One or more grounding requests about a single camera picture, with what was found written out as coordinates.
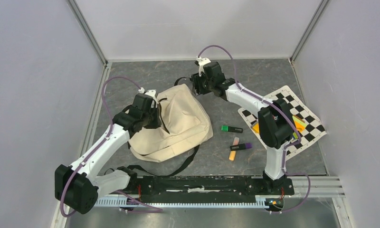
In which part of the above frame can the beige canvas backpack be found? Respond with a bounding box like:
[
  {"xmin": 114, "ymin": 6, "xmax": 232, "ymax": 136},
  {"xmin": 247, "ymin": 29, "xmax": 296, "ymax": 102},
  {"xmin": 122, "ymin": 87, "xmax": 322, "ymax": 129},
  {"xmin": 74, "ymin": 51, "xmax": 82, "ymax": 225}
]
[{"xmin": 128, "ymin": 81, "xmax": 213, "ymax": 175}]

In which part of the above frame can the green highlighter pen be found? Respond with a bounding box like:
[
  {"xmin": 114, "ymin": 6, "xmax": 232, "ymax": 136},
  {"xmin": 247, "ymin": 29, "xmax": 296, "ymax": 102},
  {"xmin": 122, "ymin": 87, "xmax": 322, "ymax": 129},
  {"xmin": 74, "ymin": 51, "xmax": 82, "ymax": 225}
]
[{"xmin": 221, "ymin": 125, "xmax": 243, "ymax": 133}]

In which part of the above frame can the purple highlighter pen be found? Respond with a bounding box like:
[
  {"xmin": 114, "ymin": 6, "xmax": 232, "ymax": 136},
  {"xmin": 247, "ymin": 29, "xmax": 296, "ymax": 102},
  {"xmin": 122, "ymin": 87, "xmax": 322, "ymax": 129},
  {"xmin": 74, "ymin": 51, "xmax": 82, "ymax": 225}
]
[{"xmin": 230, "ymin": 143, "xmax": 252, "ymax": 151}]

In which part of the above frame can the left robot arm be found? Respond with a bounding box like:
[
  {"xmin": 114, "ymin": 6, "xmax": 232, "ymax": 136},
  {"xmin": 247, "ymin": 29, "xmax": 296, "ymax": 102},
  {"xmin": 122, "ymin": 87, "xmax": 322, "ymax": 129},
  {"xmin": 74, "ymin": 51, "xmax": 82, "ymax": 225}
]
[{"xmin": 55, "ymin": 90, "xmax": 161, "ymax": 217}]

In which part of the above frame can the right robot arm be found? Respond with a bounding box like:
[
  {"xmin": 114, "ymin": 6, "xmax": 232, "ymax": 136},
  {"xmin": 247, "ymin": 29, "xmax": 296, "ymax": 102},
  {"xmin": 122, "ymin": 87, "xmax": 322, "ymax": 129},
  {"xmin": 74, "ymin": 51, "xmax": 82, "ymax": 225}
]
[{"xmin": 191, "ymin": 57, "xmax": 297, "ymax": 194}]

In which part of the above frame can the orange highlighter pen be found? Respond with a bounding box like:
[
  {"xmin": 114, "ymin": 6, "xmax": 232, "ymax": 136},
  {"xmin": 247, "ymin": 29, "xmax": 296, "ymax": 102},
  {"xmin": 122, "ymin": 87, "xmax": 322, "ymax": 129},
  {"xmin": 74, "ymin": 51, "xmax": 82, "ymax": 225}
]
[{"xmin": 228, "ymin": 151, "xmax": 237, "ymax": 161}]

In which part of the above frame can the colourful toy block pile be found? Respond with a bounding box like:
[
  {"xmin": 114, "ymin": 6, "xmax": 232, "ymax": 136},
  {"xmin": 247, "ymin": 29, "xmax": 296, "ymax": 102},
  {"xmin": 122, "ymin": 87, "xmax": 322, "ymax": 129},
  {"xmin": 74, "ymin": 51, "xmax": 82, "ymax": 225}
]
[{"xmin": 293, "ymin": 115, "xmax": 307, "ymax": 137}]

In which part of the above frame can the black white chessboard mat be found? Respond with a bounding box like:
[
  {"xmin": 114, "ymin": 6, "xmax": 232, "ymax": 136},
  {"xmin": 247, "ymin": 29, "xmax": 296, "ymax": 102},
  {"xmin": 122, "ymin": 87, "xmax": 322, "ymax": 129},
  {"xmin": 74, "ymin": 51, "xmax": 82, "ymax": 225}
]
[{"xmin": 237, "ymin": 85, "xmax": 327, "ymax": 160}]

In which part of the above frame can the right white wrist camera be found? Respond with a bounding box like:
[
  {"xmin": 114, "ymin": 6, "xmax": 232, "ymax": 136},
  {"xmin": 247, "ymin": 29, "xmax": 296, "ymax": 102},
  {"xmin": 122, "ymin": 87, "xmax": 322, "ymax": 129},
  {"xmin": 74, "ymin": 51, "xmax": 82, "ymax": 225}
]
[{"xmin": 195, "ymin": 57, "xmax": 211, "ymax": 76}]

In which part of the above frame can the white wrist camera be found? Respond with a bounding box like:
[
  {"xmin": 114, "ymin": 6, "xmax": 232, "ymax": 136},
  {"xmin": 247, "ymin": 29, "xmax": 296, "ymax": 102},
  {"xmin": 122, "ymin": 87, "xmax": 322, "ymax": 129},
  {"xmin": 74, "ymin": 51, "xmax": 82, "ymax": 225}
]
[
  {"xmin": 138, "ymin": 87, "xmax": 159, "ymax": 104},
  {"xmin": 195, "ymin": 57, "xmax": 211, "ymax": 76}
]

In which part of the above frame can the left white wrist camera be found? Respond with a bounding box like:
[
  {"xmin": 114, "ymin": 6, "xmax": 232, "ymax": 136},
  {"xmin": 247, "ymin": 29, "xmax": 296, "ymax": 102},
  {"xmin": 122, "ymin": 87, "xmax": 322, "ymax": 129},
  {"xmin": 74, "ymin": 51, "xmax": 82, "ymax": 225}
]
[{"xmin": 138, "ymin": 87, "xmax": 159, "ymax": 104}]

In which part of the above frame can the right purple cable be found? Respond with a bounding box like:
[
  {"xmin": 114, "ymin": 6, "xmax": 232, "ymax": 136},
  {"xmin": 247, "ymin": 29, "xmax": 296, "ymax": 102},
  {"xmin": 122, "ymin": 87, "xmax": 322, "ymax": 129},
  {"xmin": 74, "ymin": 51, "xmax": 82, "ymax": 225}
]
[{"xmin": 197, "ymin": 45, "xmax": 312, "ymax": 215}]

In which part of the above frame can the purple cable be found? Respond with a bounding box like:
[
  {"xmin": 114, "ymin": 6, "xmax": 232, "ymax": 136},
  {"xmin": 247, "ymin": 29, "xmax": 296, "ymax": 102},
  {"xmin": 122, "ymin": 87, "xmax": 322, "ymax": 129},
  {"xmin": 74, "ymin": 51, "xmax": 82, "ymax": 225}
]
[
  {"xmin": 59, "ymin": 76, "xmax": 164, "ymax": 219},
  {"xmin": 197, "ymin": 45, "xmax": 312, "ymax": 215}
]

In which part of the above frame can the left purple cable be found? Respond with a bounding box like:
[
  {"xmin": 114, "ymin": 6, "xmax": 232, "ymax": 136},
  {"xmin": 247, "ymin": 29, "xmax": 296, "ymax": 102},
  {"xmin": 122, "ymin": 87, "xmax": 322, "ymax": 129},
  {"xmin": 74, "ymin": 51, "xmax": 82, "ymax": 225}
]
[{"xmin": 59, "ymin": 76, "xmax": 164, "ymax": 219}]

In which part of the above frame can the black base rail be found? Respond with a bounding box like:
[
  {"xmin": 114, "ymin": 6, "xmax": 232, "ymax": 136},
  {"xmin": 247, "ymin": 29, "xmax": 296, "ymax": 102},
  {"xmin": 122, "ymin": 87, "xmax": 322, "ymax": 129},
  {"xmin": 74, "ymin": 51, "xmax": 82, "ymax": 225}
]
[{"xmin": 124, "ymin": 176, "xmax": 295, "ymax": 208}]

